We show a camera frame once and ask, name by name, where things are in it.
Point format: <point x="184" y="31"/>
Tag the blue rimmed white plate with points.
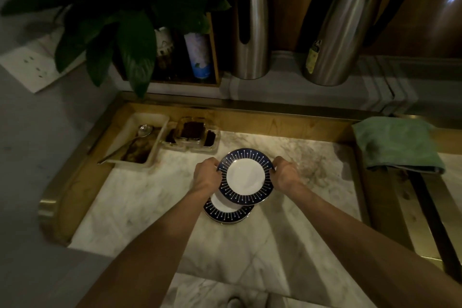
<point x="246" y="177"/>

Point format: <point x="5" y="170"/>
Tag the green folded cloth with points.
<point x="397" y="141"/>

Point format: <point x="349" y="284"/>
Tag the person's right forearm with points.
<point x="361" y="246"/>

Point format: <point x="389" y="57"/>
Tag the person's left hand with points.
<point x="204" y="177"/>

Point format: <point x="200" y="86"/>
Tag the stack of blue rimmed plates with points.
<point x="225" y="212"/>

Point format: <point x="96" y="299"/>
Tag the green leafy plant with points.
<point x="133" y="37"/>

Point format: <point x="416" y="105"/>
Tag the white wall socket plate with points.
<point x="32" y="66"/>

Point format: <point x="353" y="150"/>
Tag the wide steel thermos jug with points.
<point x="343" y="30"/>

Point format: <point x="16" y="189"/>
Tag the person's left fingers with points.
<point x="216" y="165"/>

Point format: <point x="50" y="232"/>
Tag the wooden box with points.
<point x="214" y="51"/>

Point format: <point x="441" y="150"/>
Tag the clear glass dish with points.
<point x="191" y="129"/>
<point x="210" y="139"/>
<point x="170" y="138"/>

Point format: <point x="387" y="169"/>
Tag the metal spoon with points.
<point x="143" y="131"/>

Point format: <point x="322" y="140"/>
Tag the person's left forearm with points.
<point x="155" y="250"/>

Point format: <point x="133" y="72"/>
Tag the person's right fingers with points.
<point x="276" y="168"/>

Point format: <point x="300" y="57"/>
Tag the slim steel thermos jug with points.
<point x="252" y="30"/>

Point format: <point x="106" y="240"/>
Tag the person's right hand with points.
<point x="287" y="176"/>

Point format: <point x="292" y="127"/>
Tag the beige rectangular tray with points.
<point x="144" y="145"/>

